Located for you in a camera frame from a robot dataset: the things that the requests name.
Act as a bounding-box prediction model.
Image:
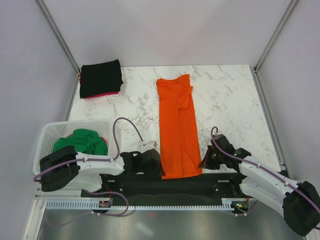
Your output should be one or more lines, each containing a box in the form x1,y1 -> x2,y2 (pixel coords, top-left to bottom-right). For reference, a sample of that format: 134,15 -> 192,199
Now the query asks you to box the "red t-shirt in basket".
66,134 -> 108,148

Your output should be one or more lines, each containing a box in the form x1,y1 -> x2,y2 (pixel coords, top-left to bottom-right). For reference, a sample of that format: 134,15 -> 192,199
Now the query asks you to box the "orange t-shirt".
156,74 -> 202,180

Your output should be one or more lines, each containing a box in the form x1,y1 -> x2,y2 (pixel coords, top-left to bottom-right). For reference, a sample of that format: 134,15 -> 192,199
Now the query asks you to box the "left aluminium frame post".
33,0 -> 82,76

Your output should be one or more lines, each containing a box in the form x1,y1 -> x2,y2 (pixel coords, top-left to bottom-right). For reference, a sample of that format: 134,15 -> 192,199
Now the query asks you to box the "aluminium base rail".
34,187 -> 82,200

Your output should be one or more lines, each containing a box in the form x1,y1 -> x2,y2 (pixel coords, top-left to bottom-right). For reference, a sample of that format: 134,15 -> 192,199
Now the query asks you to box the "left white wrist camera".
138,141 -> 158,152

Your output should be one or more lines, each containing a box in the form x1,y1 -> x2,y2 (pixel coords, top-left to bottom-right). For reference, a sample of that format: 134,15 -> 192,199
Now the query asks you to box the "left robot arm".
35,146 -> 166,197

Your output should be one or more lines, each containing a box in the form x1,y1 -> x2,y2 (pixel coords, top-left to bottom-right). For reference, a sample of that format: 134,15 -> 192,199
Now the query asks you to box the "white slotted cable duct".
45,199 -> 240,211

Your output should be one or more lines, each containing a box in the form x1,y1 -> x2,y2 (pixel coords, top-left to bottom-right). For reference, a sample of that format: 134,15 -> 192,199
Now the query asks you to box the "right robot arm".
200,134 -> 320,237

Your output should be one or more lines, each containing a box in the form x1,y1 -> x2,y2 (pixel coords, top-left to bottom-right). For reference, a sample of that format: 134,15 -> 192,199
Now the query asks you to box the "green t-shirt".
52,128 -> 109,156

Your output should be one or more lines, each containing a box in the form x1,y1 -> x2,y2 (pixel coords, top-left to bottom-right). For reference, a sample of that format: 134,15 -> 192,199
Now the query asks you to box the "right aluminium frame post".
253,0 -> 301,72

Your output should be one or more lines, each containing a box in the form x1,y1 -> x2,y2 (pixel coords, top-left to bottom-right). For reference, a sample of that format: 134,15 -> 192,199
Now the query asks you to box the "aluminium frame post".
33,0 -> 82,76
253,0 -> 301,72

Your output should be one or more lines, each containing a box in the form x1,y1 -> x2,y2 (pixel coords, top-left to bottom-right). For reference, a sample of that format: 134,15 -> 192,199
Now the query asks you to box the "black folded t-shirt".
79,59 -> 124,99

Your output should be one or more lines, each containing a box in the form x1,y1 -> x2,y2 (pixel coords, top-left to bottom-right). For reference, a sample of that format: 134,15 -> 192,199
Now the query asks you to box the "white plastic basket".
32,119 -> 112,175

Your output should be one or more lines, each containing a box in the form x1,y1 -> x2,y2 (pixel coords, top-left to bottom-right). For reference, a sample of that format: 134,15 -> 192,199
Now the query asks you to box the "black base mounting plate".
80,173 -> 252,206

